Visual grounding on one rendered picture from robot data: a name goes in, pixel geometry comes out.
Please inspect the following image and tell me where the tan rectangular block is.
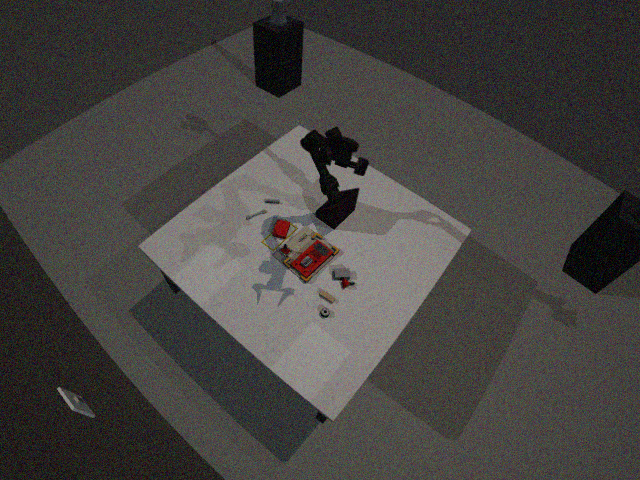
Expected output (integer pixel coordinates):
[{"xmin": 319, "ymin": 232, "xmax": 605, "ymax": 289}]
[{"xmin": 320, "ymin": 290, "xmax": 335, "ymax": 303}]

